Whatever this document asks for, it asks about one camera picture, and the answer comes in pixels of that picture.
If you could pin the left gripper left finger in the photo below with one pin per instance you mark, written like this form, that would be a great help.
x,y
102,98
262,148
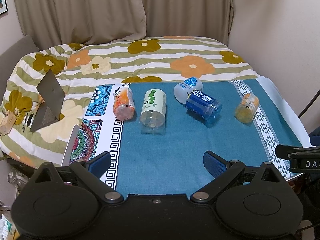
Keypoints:
x,y
89,173

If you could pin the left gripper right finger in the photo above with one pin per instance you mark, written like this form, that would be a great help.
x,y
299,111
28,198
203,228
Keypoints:
x,y
225,174

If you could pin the clear cup orange print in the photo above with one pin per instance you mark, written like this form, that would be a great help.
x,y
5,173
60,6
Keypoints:
x,y
247,108

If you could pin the blue plastic cup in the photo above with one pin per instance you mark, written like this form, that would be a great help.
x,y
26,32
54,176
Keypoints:
x,y
203,105

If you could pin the orange label plastic cup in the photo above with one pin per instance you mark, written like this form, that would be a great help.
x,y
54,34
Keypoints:
x,y
123,107

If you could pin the white cup blue label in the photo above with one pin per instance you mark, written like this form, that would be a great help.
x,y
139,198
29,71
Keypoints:
x,y
184,89

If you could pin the teal patterned cloth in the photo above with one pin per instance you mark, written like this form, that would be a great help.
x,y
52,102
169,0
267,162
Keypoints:
x,y
172,162

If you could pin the grey open laptop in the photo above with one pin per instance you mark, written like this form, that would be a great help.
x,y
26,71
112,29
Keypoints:
x,y
53,96

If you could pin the floral striped duvet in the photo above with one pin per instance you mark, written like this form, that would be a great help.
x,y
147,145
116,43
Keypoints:
x,y
79,69

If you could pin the grey headboard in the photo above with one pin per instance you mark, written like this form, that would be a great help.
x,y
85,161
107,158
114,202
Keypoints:
x,y
11,56

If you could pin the beige curtain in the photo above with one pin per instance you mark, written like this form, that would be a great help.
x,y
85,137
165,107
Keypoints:
x,y
53,22

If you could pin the framed wall picture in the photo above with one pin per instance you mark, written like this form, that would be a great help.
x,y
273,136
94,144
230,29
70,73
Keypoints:
x,y
3,7

